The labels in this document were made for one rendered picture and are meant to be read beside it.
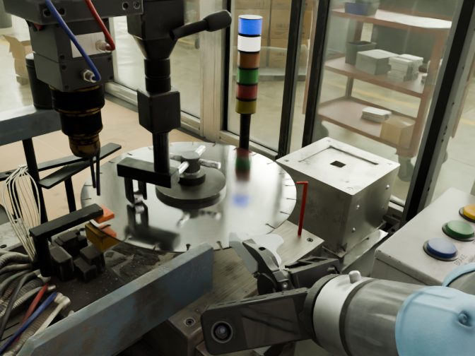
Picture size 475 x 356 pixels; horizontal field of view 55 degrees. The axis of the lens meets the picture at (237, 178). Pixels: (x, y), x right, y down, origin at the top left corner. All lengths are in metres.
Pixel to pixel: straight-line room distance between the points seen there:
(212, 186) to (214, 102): 0.63
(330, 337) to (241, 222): 0.26
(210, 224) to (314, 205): 0.32
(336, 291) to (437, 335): 0.11
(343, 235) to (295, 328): 0.44
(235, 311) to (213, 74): 0.90
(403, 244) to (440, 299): 0.40
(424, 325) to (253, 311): 0.18
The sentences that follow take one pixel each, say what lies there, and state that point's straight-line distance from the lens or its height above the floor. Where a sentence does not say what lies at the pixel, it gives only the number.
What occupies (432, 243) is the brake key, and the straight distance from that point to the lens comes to 0.74.
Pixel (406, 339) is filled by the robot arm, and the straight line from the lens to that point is 0.34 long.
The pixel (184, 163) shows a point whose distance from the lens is 0.67.
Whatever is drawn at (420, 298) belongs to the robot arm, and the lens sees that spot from 0.35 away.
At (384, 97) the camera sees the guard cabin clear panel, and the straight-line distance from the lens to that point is 0.99.
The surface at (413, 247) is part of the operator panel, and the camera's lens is 0.73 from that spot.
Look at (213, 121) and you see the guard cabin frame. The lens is 1.32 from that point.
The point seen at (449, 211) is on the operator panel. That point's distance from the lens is 0.85.
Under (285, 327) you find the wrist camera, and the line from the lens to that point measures 0.46.
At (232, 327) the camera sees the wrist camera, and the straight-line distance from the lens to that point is 0.46.
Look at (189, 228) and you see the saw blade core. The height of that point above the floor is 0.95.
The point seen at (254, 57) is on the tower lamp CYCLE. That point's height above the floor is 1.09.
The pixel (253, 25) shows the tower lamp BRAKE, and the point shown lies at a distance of 0.90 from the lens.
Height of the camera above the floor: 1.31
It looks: 29 degrees down
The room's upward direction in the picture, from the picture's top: 3 degrees clockwise
